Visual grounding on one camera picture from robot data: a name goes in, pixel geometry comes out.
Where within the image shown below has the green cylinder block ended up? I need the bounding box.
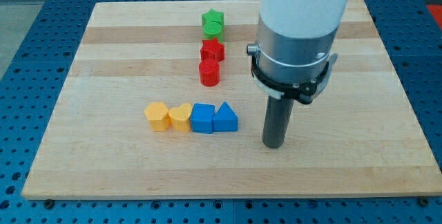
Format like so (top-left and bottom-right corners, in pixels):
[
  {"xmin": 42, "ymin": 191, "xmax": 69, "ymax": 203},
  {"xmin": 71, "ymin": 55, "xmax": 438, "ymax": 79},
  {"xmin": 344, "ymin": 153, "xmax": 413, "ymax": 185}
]
[{"xmin": 203, "ymin": 21, "xmax": 223, "ymax": 43}]

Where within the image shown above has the blue square block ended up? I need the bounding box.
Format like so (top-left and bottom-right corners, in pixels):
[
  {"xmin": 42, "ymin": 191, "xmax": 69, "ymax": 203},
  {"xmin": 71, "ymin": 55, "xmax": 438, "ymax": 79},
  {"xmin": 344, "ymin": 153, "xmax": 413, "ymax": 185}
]
[{"xmin": 190, "ymin": 103, "xmax": 215, "ymax": 134}]

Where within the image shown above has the yellow heart block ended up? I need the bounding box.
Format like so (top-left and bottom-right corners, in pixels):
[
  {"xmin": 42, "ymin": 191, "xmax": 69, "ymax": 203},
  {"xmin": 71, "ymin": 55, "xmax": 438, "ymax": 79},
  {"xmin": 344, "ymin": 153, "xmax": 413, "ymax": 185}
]
[{"xmin": 169, "ymin": 103, "xmax": 193, "ymax": 132}]

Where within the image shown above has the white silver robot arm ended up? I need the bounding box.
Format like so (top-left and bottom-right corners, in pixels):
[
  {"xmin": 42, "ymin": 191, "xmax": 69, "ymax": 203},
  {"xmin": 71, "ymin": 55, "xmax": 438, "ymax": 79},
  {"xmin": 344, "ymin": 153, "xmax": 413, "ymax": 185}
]
[{"xmin": 257, "ymin": 0, "xmax": 347, "ymax": 84}]

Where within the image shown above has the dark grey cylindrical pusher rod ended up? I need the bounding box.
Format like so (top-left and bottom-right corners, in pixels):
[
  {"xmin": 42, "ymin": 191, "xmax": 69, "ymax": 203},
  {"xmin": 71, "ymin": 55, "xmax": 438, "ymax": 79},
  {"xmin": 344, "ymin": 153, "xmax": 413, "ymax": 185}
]
[{"xmin": 262, "ymin": 97, "xmax": 294, "ymax": 149}]

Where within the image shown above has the red star block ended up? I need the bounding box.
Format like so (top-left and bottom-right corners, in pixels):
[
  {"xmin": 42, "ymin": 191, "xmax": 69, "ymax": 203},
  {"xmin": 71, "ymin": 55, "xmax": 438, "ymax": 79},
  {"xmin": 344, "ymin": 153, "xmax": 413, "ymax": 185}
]
[{"xmin": 200, "ymin": 37, "xmax": 225, "ymax": 62}]

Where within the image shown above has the green star block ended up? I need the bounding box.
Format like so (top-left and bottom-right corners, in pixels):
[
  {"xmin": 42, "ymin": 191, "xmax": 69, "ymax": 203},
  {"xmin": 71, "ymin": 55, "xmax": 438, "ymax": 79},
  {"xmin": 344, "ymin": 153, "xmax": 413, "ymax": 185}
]
[{"xmin": 201, "ymin": 8, "xmax": 224, "ymax": 27}]

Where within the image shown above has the black clamp ring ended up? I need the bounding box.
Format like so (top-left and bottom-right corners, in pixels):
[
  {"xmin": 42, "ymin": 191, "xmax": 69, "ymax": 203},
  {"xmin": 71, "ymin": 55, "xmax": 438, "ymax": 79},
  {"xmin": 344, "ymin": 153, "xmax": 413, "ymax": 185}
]
[{"xmin": 247, "ymin": 43, "xmax": 339, "ymax": 106}]

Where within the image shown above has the yellow hexagon block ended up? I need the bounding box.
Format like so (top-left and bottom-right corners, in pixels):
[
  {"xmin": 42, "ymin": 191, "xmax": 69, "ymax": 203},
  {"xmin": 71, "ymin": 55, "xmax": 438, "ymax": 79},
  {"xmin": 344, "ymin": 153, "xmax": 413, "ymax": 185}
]
[{"xmin": 144, "ymin": 102, "xmax": 171, "ymax": 132}]

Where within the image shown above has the blue triangle block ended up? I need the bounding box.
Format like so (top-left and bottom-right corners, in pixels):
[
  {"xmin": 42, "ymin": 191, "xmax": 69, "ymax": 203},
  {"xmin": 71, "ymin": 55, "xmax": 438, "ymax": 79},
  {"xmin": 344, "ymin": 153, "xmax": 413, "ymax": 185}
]
[{"xmin": 212, "ymin": 102, "xmax": 238, "ymax": 132}]

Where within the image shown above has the light wooden board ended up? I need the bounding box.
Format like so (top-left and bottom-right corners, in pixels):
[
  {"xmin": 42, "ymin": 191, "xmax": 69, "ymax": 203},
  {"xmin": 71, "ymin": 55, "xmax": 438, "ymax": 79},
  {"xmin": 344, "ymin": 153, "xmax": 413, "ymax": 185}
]
[{"xmin": 22, "ymin": 0, "xmax": 441, "ymax": 200}]

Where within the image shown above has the red cylinder block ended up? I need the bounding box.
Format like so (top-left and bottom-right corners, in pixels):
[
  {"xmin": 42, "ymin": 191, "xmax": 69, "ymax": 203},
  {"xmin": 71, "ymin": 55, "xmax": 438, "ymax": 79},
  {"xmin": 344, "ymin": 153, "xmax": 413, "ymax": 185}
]
[{"xmin": 198, "ymin": 59, "xmax": 220, "ymax": 86}]

